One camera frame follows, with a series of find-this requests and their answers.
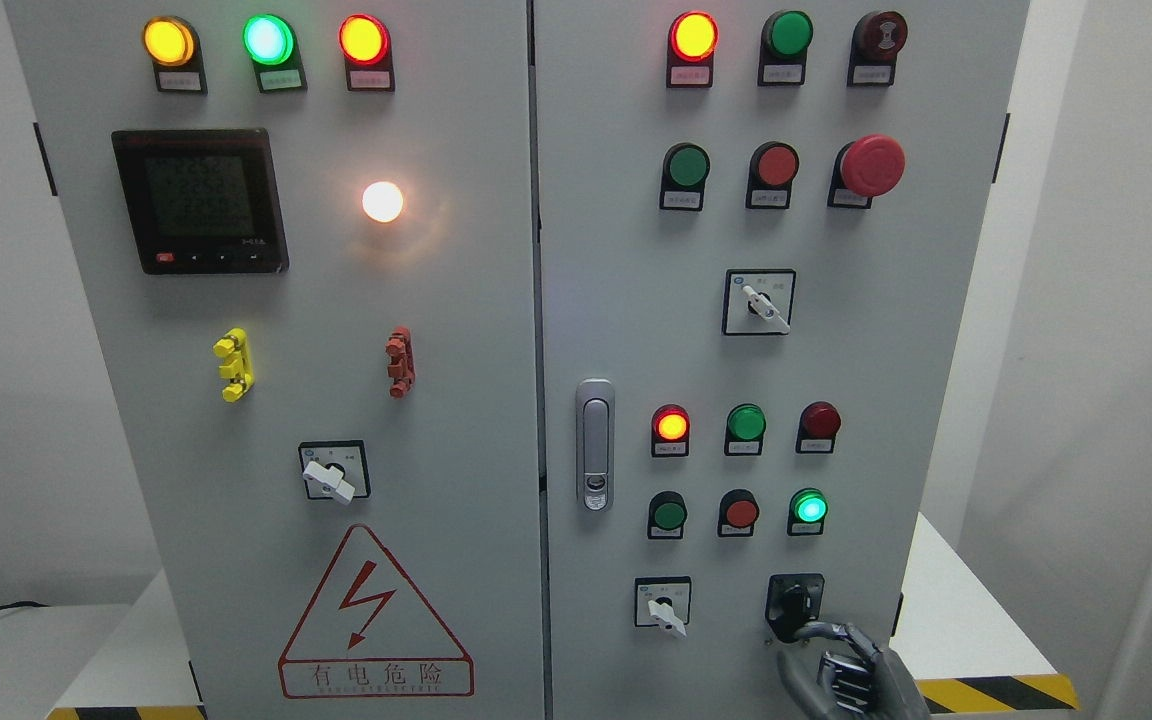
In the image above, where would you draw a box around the silver door latch handle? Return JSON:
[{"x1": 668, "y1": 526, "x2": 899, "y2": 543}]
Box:
[{"x1": 575, "y1": 378, "x2": 614, "y2": 511}]

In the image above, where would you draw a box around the grey right cabinet door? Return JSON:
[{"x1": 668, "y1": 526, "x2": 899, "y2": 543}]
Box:
[{"x1": 532, "y1": 1, "x2": 1029, "y2": 719}]

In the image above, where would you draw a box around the green unlit lamp top right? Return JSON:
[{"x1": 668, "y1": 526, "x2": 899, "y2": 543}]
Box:
[{"x1": 756, "y1": 10, "x2": 814, "y2": 88}]

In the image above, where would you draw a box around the red lit lamp top right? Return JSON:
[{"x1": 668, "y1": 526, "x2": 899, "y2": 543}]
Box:
[{"x1": 666, "y1": 10, "x2": 719, "y2": 88}]

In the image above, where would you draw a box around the red lamp middle left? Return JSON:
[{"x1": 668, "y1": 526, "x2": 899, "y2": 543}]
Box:
[{"x1": 652, "y1": 404, "x2": 691, "y2": 457}]

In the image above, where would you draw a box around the red emergency stop mushroom button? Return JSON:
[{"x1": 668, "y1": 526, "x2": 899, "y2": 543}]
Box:
[{"x1": 827, "y1": 135, "x2": 905, "y2": 209}]

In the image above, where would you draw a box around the white selector switch left door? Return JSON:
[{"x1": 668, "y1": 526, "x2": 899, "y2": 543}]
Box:
[{"x1": 298, "y1": 439, "x2": 372, "y2": 505}]

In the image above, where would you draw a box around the green push button lower left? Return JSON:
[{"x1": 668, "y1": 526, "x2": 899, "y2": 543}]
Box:
[{"x1": 646, "y1": 491, "x2": 689, "y2": 541}]

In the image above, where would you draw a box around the dark red buzzer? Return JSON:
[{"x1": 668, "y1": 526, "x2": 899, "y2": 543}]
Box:
[{"x1": 847, "y1": 10, "x2": 909, "y2": 88}]

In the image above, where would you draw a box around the red electric hazard warning sticker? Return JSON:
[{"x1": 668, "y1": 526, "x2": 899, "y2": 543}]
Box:
[{"x1": 276, "y1": 524, "x2": 475, "y2": 700}]

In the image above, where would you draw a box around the green push button upper row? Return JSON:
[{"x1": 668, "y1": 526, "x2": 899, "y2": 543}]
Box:
[{"x1": 658, "y1": 142, "x2": 710, "y2": 211}]

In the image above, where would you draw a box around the red indicator lamp top left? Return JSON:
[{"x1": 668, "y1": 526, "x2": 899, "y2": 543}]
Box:
[{"x1": 338, "y1": 14, "x2": 396, "y2": 94}]

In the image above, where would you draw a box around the green push button lower right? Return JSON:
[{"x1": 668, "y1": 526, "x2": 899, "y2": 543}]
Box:
[{"x1": 786, "y1": 488, "x2": 829, "y2": 537}]

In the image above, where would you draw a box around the red push button lower centre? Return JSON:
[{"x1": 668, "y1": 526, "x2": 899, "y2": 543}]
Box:
[{"x1": 717, "y1": 488, "x2": 760, "y2": 538}]

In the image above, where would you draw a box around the white selector switch lower right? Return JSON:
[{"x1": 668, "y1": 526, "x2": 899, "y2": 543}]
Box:
[{"x1": 634, "y1": 577, "x2": 691, "y2": 638}]

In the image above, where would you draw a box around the yellow indicator lamp top left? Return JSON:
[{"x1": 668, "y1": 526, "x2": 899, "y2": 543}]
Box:
[{"x1": 141, "y1": 15, "x2": 207, "y2": 94}]

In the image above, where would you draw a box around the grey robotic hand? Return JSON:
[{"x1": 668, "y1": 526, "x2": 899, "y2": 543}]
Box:
[{"x1": 776, "y1": 621, "x2": 931, "y2": 719}]

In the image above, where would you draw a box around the red terminal connector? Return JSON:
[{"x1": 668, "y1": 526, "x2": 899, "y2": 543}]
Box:
[{"x1": 384, "y1": 325, "x2": 416, "y2": 397}]

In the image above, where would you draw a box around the white glowing indicator lamp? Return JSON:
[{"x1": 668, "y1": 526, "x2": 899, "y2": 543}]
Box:
[{"x1": 361, "y1": 181, "x2": 406, "y2": 223}]

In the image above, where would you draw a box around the grey left cabinet door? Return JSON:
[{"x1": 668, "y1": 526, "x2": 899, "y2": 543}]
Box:
[{"x1": 5, "y1": 1, "x2": 545, "y2": 719}]

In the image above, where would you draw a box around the yellow terminal connector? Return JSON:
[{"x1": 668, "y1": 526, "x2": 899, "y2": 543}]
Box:
[{"x1": 212, "y1": 327, "x2": 255, "y2": 404}]

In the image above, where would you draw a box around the grey cabinet door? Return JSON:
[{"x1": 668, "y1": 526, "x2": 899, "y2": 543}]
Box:
[
  {"x1": 532, "y1": 1, "x2": 1029, "y2": 719},
  {"x1": 5, "y1": 1, "x2": 545, "y2": 719}
]

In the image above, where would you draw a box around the red push button upper row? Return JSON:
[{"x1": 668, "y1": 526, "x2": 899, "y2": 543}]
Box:
[{"x1": 745, "y1": 141, "x2": 799, "y2": 210}]

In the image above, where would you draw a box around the red lamp middle right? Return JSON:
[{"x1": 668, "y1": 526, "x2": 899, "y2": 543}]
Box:
[{"x1": 795, "y1": 401, "x2": 842, "y2": 454}]

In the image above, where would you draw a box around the green lamp middle centre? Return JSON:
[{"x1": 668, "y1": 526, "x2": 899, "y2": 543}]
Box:
[{"x1": 723, "y1": 404, "x2": 767, "y2": 456}]

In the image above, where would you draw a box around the green indicator lamp top left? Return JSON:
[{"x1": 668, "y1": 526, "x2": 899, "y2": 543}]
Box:
[{"x1": 242, "y1": 13, "x2": 306, "y2": 94}]

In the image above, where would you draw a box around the black digital power meter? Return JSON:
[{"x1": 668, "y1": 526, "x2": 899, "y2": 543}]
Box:
[{"x1": 111, "y1": 128, "x2": 289, "y2": 275}]

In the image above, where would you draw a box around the white selector switch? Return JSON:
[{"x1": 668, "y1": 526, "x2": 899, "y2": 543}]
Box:
[
  {"x1": 722, "y1": 270, "x2": 796, "y2": 336},
  {"x1": 634, "y1": 577, "x2": 691, "y2": 638}
]

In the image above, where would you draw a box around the black rotary knob switch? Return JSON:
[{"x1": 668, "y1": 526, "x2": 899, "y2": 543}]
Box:
[{"x1": 765, "y1": 573, "x2": 826, "y2": 644}]

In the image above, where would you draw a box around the white selector switch upper right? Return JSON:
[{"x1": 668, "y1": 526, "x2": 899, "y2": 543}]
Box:
[{"x1": 722, "y1": 270, "x2": 796, "y2": 336}]

